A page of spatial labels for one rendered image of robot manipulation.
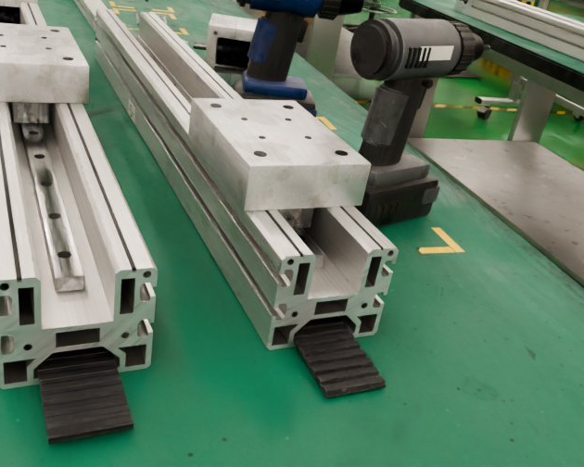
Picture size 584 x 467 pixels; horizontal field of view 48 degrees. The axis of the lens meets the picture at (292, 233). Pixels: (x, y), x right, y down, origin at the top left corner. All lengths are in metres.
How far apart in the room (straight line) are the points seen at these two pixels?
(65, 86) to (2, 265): 0.31
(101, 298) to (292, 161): 0.18
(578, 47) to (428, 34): 1.48
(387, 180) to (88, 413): 0.41
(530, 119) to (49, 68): 2.74
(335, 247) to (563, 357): 0.22
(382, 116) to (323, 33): 2.93
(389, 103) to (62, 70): 0.33
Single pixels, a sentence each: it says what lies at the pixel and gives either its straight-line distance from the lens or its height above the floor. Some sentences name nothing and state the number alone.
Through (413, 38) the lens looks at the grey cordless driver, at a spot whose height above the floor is 0.99.
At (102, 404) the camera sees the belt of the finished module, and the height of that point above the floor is 0.79.
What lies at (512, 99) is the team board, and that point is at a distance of 4.42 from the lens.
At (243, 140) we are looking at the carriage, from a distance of 0.56.
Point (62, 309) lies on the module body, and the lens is 0.47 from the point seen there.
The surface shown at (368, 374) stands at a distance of 0.51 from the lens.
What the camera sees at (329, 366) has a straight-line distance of 0.51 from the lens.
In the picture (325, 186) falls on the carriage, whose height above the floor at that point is 0.88.
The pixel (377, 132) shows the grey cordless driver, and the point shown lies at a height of 0.88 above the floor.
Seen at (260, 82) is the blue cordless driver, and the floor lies 0.85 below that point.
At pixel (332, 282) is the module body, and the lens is 0.53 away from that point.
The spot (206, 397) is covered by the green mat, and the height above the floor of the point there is 0.78.
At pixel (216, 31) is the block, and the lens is 1.17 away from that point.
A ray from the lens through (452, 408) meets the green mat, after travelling 0.52.
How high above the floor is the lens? 1.10
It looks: 28 degrees down
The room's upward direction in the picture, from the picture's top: 10 degrees clockwise
